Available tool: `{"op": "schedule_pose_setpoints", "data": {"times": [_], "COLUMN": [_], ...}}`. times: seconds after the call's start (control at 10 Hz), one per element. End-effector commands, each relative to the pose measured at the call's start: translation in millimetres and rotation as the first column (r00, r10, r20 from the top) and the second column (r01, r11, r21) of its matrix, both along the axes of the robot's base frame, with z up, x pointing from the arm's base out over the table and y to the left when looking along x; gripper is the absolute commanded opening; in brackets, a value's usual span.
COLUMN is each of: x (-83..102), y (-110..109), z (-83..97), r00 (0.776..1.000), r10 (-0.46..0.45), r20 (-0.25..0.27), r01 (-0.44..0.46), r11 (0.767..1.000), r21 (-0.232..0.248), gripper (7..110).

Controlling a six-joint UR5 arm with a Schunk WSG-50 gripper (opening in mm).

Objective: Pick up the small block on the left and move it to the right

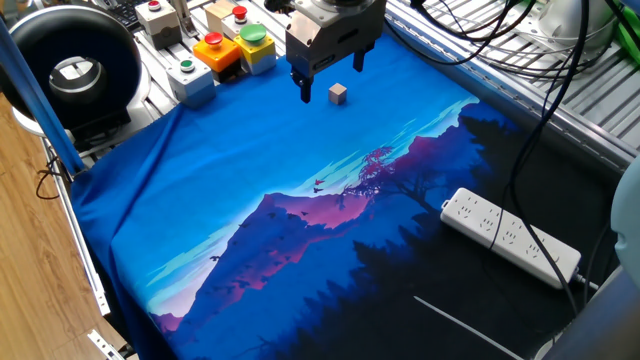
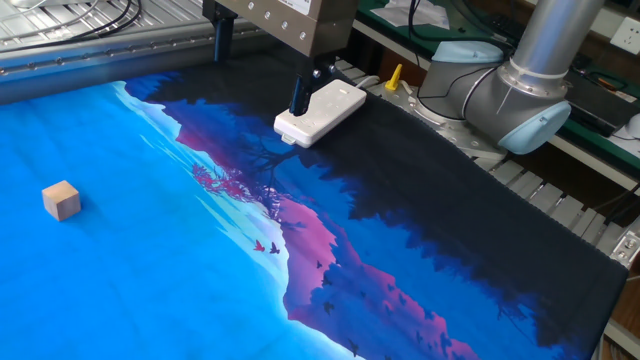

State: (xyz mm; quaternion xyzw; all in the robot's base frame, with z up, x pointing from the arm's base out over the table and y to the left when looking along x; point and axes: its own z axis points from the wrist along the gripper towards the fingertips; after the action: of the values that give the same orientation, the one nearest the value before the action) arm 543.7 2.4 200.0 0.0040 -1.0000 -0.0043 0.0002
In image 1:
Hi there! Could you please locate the white zip tie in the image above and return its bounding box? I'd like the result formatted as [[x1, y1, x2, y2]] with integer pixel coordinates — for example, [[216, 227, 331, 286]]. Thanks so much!
[[413, 295, 524, 360]]

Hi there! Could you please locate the white power strip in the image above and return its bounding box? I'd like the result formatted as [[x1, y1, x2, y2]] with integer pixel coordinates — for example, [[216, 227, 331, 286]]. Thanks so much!
[[439, 187, 583, 290]]

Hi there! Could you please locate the grey box small green button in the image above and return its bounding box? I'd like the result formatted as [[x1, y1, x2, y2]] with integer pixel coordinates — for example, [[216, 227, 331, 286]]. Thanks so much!
[[165, 57, 218, 110]]

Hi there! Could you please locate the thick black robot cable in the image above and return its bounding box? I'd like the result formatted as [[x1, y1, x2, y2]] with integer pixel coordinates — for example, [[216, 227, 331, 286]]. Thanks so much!
[[489, 0, 594, 316]]

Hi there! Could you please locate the mountain landscape printed cloth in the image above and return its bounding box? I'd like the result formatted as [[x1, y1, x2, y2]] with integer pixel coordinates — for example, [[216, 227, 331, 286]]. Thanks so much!
[[69, 32, 624, 360]]

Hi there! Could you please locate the orange box red button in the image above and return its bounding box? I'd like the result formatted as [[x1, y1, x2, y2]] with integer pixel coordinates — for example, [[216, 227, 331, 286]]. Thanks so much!
[[192, 31, 243, 84]]

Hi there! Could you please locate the small wooden cube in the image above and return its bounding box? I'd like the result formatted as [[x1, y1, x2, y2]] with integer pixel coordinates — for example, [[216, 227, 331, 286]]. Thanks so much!
[[328, 82, 348, 106]]

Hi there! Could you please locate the yellow box green mushroom button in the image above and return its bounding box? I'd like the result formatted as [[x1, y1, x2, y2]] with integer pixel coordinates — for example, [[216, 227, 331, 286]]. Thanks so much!
[[232, 23, 278, 76]]

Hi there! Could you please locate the thin black looped cable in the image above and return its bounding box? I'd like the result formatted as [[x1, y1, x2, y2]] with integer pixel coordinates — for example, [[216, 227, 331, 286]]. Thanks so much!
[[34, 155, 65, 201]]

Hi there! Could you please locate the black keyboard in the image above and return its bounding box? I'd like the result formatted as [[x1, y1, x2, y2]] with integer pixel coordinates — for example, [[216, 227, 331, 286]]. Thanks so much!
[[107, 0, 149, 31]]

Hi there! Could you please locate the thin black cable bundle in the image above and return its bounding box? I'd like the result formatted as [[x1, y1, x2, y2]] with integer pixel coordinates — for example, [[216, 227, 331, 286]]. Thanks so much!
[[409, 0, 616, 81]]

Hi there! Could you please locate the black round ring lamp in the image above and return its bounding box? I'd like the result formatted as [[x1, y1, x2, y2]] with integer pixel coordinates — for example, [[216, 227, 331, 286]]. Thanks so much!
[[0, 4, 151, 139]]

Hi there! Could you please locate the white round fixture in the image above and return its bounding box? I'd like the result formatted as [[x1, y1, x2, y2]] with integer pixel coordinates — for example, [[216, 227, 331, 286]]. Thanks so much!
[[537, 0, 619, 51]]

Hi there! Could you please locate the grey box small red button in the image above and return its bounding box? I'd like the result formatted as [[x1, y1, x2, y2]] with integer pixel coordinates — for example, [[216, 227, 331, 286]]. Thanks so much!
[[134, 0, 184, 51]]

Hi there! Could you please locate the white power strip cord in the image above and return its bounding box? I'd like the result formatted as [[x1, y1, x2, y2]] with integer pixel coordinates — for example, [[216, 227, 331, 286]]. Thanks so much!
[[574, 273, 600, 292]]

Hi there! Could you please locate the aluminium frame rail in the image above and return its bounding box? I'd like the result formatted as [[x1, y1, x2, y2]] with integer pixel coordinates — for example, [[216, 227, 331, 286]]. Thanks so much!
[[384, 0, 640, 174]]

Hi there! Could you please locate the white box red mushroom button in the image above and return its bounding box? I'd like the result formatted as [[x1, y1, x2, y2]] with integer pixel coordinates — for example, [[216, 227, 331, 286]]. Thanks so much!
[[220, 4, 251, 41]]

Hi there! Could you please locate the silver metal gripper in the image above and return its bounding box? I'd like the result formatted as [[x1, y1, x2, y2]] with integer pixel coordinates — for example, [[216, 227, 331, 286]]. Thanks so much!
[[285, 0, 387, 105]]

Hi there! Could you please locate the blue pole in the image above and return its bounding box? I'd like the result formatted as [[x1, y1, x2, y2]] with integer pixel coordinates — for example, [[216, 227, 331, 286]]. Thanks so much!
[[0, 17, 86, 176]]

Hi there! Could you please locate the white table edge rail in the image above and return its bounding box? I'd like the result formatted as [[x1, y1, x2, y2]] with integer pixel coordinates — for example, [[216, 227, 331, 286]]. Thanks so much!
[[42, 138, 112, 318]]

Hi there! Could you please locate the grey metal bracket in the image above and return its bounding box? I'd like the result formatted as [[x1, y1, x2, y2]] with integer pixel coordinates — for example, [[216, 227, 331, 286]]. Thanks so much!
[[168, 0, 200, 39]]

